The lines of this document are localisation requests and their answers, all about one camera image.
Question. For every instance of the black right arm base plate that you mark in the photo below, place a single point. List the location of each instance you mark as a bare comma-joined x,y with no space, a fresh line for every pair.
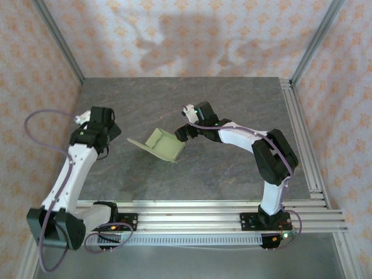
247,221

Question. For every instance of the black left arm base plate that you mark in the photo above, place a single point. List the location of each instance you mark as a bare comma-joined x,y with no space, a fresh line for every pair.
130,222

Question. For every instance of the narrow aluminium table edge rail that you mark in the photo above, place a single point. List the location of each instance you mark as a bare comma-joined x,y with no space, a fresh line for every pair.
189,204

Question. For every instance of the aluminium side rail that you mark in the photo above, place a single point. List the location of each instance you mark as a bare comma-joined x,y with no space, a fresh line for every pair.
302,139

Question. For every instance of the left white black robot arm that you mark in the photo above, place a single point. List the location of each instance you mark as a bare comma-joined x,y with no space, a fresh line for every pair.
74,177

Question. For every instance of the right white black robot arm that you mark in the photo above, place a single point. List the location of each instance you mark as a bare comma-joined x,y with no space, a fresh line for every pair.
273,197

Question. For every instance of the wide aluminium cross beam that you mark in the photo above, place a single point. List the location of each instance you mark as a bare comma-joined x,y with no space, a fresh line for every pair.
189,222

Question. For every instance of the aluminium left frame post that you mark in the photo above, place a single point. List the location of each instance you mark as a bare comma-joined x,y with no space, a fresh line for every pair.
62,46

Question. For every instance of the light green paper box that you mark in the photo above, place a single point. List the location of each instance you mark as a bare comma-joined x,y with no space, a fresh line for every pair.
165,146

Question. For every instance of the aluminium frame post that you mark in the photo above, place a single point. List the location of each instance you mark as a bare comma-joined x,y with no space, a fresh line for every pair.
315,43
62,46

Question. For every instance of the aluminium right frame post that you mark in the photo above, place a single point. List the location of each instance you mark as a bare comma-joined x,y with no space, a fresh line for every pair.
315,43

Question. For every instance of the grey metal bottom plate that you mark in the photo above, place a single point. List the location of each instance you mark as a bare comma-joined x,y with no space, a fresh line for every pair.
186,263

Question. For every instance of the orange patterned white curtain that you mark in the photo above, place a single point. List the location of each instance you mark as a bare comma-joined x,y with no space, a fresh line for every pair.
186,29

